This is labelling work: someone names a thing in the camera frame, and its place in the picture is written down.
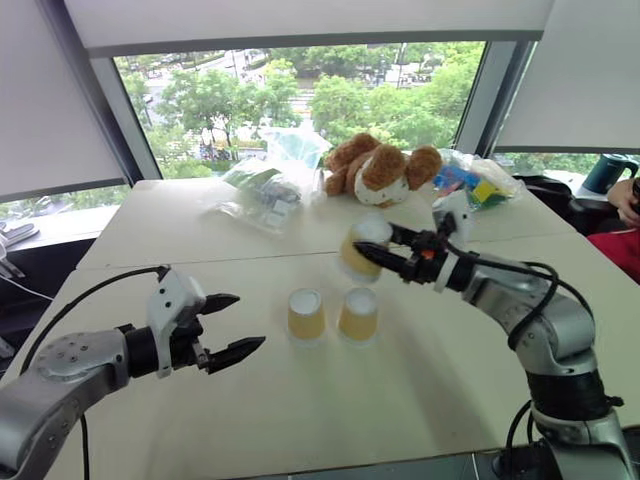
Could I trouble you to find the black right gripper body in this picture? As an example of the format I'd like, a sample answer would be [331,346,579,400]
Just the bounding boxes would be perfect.
[399,229,451,286]

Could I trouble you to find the grey window frame post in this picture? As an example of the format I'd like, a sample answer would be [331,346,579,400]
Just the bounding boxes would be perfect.
[454,40,537,157]
[37,0,162,184]

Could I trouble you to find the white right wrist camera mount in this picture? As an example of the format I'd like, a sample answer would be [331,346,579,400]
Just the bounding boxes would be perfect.
[431,191,474,247]

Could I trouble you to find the white roller blind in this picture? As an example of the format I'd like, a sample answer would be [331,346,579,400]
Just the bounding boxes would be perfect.
[0,0,129,204]
[491,0,640,155]
[63,0,557,60]

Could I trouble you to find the clear teal plastic bag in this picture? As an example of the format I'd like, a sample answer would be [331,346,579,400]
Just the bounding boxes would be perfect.
[258,124,334,170]

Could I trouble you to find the thin white cable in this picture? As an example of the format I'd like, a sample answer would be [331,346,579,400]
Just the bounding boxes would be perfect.
[0,259,55,303]

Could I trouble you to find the person's bare hand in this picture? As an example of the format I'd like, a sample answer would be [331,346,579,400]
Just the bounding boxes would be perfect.
[606,177,640,227]

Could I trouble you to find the black chair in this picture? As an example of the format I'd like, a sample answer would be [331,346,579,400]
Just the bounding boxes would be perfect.
[513,174,617,237]

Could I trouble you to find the yellow paper cup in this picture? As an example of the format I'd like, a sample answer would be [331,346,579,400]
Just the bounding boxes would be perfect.
[286,287,328,350]
[336,213,394,286]
[336,286,379,348]

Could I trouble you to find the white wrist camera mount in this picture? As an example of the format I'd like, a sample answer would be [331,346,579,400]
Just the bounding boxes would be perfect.
[146,267,207,379]
[431,191,474,247]

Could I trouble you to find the clear plastic bag with parts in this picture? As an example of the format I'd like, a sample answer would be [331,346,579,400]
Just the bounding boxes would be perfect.
[206,156,327,239]

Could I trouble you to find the dark teal kettle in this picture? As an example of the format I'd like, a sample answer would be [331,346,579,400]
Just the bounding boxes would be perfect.
[580,152,640,196]

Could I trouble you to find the grey object on windowsill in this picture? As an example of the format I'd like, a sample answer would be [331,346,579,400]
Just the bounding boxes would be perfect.
[0,221,41,247]

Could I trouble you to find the person in red shirt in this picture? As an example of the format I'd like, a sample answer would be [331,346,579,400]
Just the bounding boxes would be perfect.
[585,227,640,286]

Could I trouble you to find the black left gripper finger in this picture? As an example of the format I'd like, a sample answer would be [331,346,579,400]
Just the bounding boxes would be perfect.
[199,292,242,317]
[204,335,267,376]

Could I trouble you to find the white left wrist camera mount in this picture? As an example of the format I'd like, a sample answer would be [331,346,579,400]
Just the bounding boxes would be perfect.
[146,267,207,379]

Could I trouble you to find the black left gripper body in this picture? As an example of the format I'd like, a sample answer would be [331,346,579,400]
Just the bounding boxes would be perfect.
[169,312,214,374]

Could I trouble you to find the plastic bag of coloured blocks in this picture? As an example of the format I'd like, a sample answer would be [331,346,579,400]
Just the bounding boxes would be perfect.
[431,148,526,214]

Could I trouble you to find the brown plush dog toy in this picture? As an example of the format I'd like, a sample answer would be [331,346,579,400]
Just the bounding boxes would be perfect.
[323,131,445,209]

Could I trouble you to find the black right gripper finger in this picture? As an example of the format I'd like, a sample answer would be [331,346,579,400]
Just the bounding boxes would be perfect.
[352,241,417,277]
[386,222,426,247]

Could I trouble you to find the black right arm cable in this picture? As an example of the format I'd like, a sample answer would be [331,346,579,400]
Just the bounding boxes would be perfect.
[444,243,596,480]

